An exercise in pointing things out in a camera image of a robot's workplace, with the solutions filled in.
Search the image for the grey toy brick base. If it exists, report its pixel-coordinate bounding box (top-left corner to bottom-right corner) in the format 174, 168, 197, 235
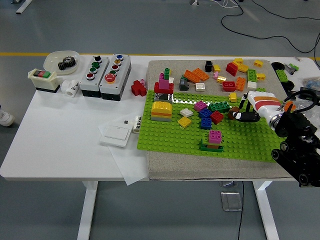
154, 91, 174, 105

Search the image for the grey flat toy brick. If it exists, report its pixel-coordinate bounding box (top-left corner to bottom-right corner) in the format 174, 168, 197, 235
150, 114, 172, 123

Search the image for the white metal frame foot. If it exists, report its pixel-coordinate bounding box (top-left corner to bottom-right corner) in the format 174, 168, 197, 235
11, 0, 33, 15

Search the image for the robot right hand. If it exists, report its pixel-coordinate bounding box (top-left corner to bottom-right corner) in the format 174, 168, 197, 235
228, 91, 285, 123

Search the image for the white paper sheet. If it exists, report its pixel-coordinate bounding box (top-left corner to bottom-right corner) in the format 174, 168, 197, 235
97, 116, 151, 186

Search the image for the white pipe tee fitting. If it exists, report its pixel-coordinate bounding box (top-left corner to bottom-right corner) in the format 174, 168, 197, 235
61, 79, 80, 97

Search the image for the black floor cable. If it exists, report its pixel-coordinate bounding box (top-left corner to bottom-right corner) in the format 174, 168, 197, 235
221, 0, 320, 54
250, 0, 320, 21

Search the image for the green toy baseplate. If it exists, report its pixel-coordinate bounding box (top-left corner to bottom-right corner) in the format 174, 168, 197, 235
136, 89, 285, 163

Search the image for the grey four-button control box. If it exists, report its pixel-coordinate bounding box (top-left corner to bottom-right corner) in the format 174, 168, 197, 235
79, 55, 111, 98

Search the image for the black metal gear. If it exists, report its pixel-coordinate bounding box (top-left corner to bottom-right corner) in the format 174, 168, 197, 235
57, 56, 77, 71

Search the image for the white shoe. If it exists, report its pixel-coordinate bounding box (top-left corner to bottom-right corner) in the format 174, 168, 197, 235
0, 104, 16, 127

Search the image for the dark green long toy brick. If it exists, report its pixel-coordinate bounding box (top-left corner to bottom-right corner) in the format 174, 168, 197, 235
208, 101, 232, 113

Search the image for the white printed cylinder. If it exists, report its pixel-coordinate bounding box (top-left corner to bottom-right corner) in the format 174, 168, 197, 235
131, 115, 144, 134

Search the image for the yellow flat toy brick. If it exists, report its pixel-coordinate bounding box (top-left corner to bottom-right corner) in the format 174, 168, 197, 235
177, 116, 192, 129

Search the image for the yellow domed toy brick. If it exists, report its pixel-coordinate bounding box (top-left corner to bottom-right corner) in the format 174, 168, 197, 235
151, 101, 173, 113

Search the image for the metal floor outlet plate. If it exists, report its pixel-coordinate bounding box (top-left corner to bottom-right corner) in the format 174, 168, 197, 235
220, 191, 243, 212

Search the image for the wide red toy brick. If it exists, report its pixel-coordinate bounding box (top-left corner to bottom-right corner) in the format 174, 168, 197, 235
153, 81, 175, 95

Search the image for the clear bag of blue parts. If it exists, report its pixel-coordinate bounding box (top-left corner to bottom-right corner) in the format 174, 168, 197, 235
301, 76, 320, 91

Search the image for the dark grey sloped toy brick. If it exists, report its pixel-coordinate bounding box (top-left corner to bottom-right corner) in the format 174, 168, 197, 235
178, 76, 190, 91

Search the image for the blue toy brick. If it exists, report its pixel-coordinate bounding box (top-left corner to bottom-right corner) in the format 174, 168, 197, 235
200, 117, 213, 130
198, 107, 213, 119

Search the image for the dark green toy frame brick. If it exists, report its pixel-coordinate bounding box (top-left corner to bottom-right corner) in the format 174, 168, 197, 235
199, 139, 225, 152

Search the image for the cream switch box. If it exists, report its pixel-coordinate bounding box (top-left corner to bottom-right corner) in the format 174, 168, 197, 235
27, 68, 63, 94

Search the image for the white floor cable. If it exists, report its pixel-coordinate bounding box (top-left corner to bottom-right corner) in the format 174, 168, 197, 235
209, 0, 237, 9

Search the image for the white wall switch plate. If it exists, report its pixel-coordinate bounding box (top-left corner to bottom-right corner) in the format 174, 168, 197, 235
99, 124, 132, 148

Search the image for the red toy brick with circles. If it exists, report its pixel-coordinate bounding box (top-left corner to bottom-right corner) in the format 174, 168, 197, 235
221, 80, 237, 92

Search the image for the orange long toy brick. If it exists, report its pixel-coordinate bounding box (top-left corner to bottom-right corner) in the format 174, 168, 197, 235
192, 67, 210, 81
183, 69, 202, 83

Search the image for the translucent white bowl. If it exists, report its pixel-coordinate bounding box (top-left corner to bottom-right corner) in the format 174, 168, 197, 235
43, 50, 81, 75

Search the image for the red square toy brick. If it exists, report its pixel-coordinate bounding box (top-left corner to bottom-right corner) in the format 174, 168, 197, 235
210, 110, 225, 125

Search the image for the white table leg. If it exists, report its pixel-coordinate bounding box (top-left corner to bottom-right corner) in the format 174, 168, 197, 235
76, 180, 99, 240
252, 180, 280, 240

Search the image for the grey and green small tool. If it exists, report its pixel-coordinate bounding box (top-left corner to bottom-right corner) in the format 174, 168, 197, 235
284, 63, 300, 75

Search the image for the thin black cable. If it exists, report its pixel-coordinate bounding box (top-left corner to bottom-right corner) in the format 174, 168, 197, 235
237, 180, 245, 240

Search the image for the tall pink toy brick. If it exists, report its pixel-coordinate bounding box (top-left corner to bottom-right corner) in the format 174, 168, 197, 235
159, 72, 170, 90

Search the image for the grey emergency-stop control box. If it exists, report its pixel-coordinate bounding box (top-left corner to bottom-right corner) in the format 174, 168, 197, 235
99, 53, 132, 102

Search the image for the large red sloped toy brick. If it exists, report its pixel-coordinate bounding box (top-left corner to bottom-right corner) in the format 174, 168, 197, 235
225, 61, 240, 77

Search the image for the red cross-shaped toy brick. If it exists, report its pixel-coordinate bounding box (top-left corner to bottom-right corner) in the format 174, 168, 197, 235
131, 79, 148, 97

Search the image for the brown toy brick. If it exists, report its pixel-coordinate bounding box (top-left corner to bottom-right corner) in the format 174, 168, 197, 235
227, 106, 241, 118

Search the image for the small metal floor plate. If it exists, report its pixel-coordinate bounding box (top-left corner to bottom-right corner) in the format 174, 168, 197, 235
219, 180, 240, 188

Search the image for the grey-brown mat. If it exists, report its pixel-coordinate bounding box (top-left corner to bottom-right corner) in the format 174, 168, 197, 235
146, 59, 301, 181

